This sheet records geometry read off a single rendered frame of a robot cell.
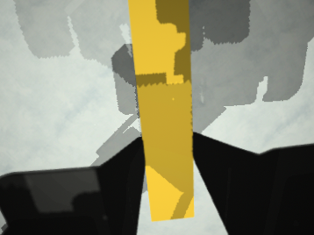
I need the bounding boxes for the yellow bar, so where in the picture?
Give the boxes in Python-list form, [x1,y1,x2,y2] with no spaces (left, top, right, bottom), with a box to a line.
[128,0,194,221]

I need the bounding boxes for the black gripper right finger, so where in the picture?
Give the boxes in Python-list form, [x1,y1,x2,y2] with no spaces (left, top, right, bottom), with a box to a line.
[192,132,314,235]

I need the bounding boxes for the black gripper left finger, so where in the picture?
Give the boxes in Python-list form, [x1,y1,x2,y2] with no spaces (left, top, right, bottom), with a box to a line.
[0,137,146,235]

